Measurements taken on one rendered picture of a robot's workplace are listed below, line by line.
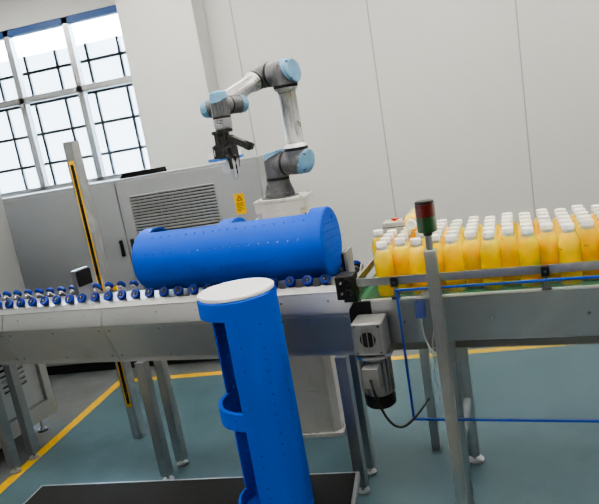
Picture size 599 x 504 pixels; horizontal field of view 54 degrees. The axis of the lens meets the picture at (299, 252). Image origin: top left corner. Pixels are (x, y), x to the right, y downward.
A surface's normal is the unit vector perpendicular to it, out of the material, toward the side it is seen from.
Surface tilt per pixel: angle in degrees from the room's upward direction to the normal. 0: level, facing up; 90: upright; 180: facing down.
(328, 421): 90
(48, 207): 90
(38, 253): 90
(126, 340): 110
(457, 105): 90
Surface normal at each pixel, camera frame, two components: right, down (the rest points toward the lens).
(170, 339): -0.23, 0.55
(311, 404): -0.18, 0.22
